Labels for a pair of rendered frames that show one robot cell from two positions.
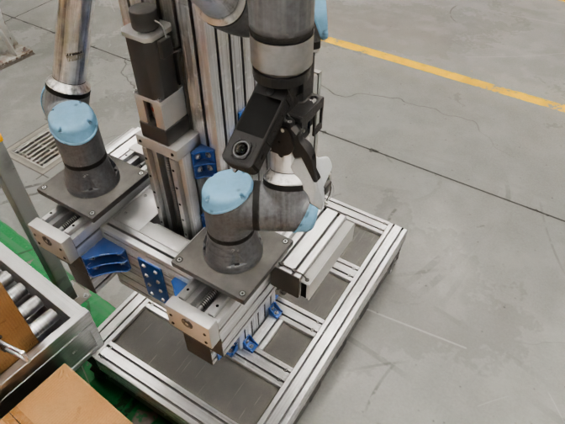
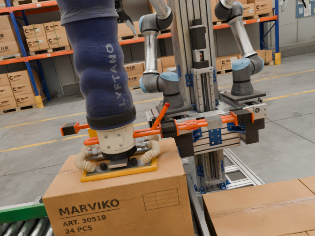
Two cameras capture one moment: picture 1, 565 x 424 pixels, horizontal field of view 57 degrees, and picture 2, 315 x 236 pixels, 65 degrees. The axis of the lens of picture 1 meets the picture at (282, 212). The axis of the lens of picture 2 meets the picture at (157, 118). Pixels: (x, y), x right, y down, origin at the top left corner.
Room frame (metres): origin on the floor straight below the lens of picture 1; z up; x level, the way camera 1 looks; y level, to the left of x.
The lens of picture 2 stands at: (-0.12, 1.62, 1.49)
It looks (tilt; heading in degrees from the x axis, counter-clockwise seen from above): 18 degrees down; 323
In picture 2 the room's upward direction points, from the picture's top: 9 degrees counter-clockwise
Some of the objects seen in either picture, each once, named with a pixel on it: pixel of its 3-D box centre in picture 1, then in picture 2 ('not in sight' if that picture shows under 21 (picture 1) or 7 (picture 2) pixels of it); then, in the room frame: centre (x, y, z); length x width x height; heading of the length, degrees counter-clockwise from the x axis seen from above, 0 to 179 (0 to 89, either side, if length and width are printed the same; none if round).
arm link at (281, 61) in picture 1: (279, 47); not in sight; (0.57, 0.00, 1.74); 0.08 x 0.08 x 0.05
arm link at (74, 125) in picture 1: (76, 131); (168, 82); (1.12, 0.55, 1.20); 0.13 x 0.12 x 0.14; 28
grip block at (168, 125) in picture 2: not in sight; (168, 128); (0.74, 0.92, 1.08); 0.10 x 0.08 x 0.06; 143
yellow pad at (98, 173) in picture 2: not in sight; (119, 165); (0.81, 1.18, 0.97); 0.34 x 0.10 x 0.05; 53
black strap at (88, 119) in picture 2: not in sight; (111, 114); (0.89, 1.12, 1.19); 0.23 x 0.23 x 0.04
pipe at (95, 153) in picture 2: not in sight; (119, 149); (0.89, 1.12, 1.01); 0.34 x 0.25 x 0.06; 53
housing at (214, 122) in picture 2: not in sight; (213, 122); (0.61, 0.75, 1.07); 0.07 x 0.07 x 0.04; 53
